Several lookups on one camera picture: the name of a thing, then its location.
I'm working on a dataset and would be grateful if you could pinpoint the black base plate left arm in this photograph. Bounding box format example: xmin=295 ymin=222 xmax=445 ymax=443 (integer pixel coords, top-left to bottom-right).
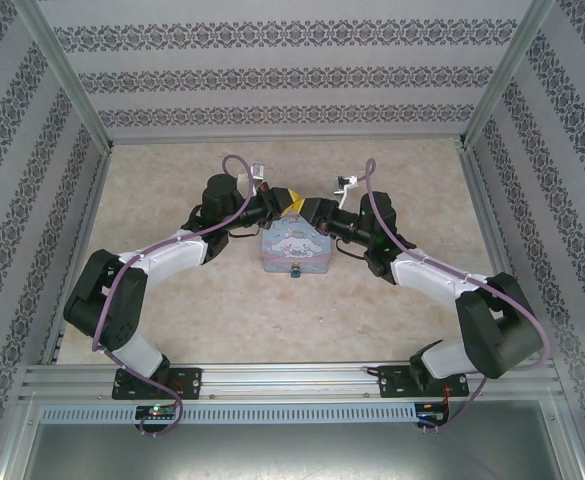
xmin=113 ymin=367 xmax=204 ymax=403

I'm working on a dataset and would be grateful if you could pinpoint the black base plate right arm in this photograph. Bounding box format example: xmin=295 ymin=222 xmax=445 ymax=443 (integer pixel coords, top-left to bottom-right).
xmin=377 ymin=364 xmax=470 ymax=400

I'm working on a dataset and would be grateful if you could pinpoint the blue cartoon tin box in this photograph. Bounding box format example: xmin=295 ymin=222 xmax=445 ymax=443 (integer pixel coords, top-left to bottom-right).
xmin=260 ymin=211 xmax=337 ymax=276

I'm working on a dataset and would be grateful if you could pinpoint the grey metal shelf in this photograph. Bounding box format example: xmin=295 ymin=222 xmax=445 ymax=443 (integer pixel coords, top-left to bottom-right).
xmin=20 ymin=419 xmax=582 ymax=480

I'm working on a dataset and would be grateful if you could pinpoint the thin black cable left gripper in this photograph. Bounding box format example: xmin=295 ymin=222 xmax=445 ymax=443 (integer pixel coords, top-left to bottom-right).
xmin=221 ymin=224 xmax=266 ymax=243

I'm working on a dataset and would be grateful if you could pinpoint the thin black cable gripper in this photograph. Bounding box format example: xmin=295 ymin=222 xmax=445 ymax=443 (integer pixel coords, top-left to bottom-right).
xmin=335 ymin=235 xmax=371 ymax=262
xmin=221 ymin=224 xmax=266 ymax=243

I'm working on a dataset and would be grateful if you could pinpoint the thin black cable right gripper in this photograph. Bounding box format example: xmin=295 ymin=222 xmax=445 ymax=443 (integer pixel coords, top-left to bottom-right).
xmin=335 ymin=235 xmax=371 ymax=262

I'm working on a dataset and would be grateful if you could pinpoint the aluminium side rail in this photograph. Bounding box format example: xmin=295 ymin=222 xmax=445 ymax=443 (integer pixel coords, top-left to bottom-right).
xmin=40 ymin=148 xmax=115 ymax=366
xmin=460 ymin=147 xmax=559 ymax=367

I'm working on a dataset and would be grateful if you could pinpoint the aluminium mounting rail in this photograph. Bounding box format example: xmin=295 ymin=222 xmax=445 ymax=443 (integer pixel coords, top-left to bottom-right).
xmin=21 ymin=363 xmax=559 ymax=402

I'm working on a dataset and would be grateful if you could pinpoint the slotted grey cable duct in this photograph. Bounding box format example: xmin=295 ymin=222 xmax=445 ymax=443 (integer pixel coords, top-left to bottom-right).
xmin=39 ymin=402 xmax=419 ymax=424

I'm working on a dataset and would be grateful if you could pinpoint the aluminium frame post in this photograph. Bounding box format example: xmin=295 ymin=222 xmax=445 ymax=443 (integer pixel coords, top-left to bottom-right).
xmin=457 ymin=0 xmax=562 ymax=151
xmin=15 ymin=0 xmax=117 ymax=152

